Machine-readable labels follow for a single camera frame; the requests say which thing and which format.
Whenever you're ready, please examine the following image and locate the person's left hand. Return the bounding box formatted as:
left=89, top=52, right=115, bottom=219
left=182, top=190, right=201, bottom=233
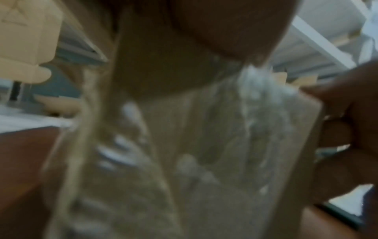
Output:
left=112, top=0, right=305, bottom=99

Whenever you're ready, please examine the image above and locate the person's right hand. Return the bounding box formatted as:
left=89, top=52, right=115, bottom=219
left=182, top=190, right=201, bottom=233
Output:
left=301, top=58, right=378, bottom=206

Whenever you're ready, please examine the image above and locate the taped cardboard box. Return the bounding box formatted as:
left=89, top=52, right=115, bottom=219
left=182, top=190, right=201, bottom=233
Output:
left=41, top=60, right=326, bottom=239

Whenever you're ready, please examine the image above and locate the folded flat cardboard box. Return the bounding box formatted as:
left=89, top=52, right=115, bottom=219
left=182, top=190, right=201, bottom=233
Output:
left=33, top=94, right=85, bottom=116

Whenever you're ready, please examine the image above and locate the large flat cardboard box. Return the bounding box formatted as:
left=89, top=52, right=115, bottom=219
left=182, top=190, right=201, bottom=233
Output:
left=0, top=0, right=64, bottom=83

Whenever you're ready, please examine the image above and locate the white metal shelf unit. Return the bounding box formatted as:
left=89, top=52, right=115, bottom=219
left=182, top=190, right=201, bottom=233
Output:
left=0, top=0, right=378, bottom=131

